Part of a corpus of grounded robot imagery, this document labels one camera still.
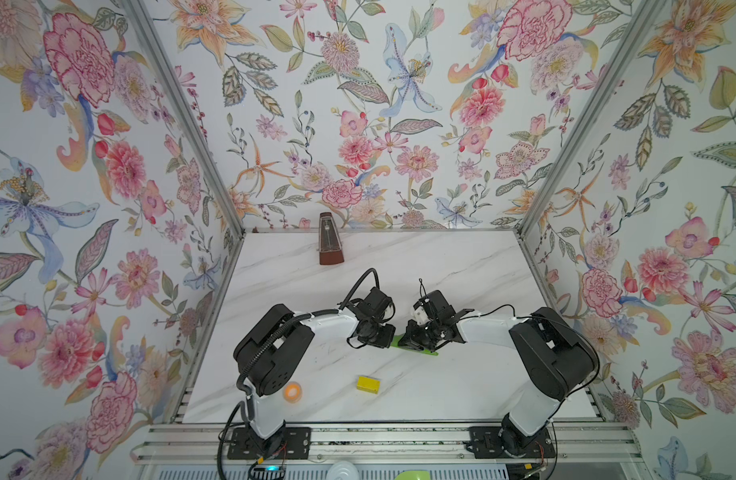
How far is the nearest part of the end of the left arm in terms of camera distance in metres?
0.71

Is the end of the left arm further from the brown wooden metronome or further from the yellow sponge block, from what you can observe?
the brown wooden metronome

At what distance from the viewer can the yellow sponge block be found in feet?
2.73

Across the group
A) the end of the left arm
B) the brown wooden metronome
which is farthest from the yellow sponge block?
the brown wooden metronome

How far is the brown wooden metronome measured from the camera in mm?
1026

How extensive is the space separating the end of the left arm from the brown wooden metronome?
1.13ft

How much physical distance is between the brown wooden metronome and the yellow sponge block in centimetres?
44

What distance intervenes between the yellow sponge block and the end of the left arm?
11cm
